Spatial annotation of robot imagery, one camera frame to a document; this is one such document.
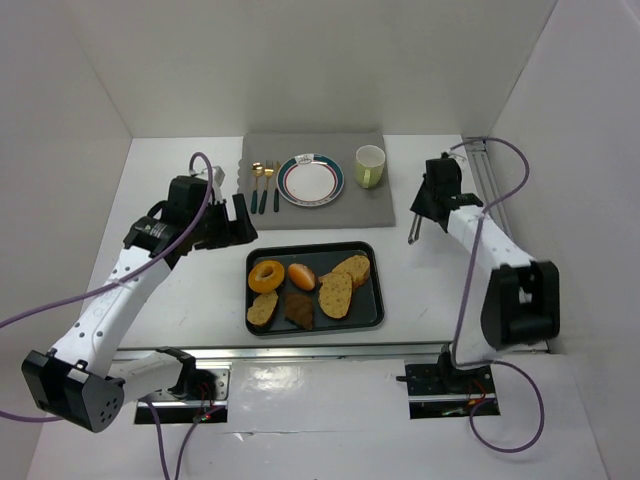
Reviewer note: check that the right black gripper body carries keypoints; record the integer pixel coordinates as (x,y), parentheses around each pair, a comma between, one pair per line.
(423,203)

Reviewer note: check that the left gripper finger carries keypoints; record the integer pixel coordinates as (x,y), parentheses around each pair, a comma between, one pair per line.
(241,210)
(242,231)

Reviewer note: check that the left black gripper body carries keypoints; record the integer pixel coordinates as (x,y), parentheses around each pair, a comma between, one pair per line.
(226,226)

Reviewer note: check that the small bread slice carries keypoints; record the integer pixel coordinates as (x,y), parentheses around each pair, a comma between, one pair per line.
(261,312)

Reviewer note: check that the silver metal tongs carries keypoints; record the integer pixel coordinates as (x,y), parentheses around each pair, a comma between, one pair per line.
(414,233)

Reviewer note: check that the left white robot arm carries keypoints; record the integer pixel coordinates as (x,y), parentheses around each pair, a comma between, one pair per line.
(77,379)

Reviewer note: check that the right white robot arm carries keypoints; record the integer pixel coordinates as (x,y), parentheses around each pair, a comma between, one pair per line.
(510,299)

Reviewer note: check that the back seeded bread slice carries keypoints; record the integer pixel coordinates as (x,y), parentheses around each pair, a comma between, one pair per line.
(357,267)

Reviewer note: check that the seeded bread slice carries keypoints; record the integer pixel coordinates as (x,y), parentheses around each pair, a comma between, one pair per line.
(335,293)
(357,267)

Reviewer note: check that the front seeded bread slice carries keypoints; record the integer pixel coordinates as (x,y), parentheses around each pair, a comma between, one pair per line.
(335,293)

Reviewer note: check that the orange glazed donut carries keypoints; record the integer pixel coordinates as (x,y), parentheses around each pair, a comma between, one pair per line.
(266,276)

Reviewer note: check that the white plate teal rim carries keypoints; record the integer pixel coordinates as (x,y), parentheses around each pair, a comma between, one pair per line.
(310,180)

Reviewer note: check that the round orange bun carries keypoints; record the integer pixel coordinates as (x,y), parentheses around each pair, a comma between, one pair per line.
(302,276)

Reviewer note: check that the black baking tray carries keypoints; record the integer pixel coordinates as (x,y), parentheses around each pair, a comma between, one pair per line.
(366,309)

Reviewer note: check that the light green mug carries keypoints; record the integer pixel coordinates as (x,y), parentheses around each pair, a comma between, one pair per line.
(370,162)

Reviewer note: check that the grey placemat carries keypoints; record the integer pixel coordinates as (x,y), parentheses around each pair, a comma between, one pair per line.
(355,207)

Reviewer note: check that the brown chocolate croissant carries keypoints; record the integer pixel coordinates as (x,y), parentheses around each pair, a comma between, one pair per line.
(299,310)

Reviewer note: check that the gold spoon green handle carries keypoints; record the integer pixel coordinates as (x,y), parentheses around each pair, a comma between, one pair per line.
(257,170)

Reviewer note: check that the gold fork green handle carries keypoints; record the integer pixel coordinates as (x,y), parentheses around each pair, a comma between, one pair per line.
(276,193)

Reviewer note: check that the aluminium rail right side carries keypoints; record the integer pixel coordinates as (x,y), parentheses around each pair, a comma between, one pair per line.
(492,185)

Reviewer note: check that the aluminium rail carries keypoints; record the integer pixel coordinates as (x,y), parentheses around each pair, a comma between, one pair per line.
(330,351)
(492,185)

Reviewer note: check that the aluminium rail front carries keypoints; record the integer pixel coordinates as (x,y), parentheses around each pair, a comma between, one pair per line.
(330,351)

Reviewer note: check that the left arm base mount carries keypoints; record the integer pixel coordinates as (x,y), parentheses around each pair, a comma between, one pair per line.
(206,401)

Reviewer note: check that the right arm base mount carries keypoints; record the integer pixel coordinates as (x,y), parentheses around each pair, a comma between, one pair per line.
(437,391)

